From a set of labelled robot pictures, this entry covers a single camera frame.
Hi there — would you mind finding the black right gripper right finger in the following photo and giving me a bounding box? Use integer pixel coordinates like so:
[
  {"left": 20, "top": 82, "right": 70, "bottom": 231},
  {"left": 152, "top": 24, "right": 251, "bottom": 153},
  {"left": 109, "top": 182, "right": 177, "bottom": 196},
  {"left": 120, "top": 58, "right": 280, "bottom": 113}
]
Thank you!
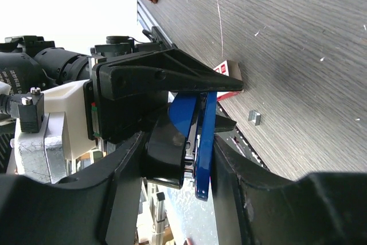
[{"left": 211, "top": 137, "right": 366, "bottom": 244}]

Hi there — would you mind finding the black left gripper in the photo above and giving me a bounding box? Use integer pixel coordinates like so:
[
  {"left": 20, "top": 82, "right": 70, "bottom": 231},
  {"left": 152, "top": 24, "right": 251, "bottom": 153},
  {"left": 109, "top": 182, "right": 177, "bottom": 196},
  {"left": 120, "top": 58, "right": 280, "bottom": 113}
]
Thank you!
[{"left": 84, "top": 26, "right": 244, "bottom": 143}]

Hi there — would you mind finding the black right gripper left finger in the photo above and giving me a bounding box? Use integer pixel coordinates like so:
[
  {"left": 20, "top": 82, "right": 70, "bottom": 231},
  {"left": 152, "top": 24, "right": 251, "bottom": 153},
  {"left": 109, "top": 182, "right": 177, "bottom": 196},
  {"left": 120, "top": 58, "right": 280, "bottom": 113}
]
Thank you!
[{"left": 1, "top": 132, "right": 147, "bottom": 244}]

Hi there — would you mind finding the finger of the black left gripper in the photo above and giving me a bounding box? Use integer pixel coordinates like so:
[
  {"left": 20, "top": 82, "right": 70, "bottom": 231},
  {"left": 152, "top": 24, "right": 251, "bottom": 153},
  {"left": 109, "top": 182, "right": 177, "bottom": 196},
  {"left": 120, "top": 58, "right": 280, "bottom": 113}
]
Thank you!
[{"left": 214, "top": 114, "right": 237, "bottom": 133}]

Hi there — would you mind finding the red staple box sleeve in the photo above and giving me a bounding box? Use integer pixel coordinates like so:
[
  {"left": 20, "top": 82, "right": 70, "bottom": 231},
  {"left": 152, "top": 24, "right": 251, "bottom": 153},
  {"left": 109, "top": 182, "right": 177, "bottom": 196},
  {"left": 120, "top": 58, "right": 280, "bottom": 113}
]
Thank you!
[{"left": 212, "top": 59, "right": 244, "bottom": 102}]

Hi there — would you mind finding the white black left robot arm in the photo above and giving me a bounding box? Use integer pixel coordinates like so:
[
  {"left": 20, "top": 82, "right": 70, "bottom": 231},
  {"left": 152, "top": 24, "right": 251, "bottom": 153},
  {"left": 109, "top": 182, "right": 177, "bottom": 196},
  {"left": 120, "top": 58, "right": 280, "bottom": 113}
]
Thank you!
[{"left": 1, "top": 27, "right": 244, "bottom": 143}]

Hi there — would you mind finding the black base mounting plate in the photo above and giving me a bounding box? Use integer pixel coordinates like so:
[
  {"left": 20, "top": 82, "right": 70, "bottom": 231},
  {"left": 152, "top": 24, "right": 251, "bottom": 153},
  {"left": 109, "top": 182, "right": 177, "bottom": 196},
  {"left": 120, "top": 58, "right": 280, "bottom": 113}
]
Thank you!
[{"left": 216, "top": 104, "right": 272, "bottom": 171}]

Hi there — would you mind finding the small loose staple piece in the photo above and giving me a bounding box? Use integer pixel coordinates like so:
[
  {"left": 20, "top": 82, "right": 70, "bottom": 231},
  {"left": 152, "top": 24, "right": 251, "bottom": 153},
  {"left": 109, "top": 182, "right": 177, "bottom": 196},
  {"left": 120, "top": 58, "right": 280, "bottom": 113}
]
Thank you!
[{"left": 248, "top": 110, "right": 261, "bottom": 126}]

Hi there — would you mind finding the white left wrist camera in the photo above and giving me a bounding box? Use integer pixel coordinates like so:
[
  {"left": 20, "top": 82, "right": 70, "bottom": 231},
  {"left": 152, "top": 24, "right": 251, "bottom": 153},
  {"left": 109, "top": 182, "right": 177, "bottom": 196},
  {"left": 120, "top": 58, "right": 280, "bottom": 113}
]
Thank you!
[{"left": 14, "top": 80, "right": 96, "bottom": 184}]

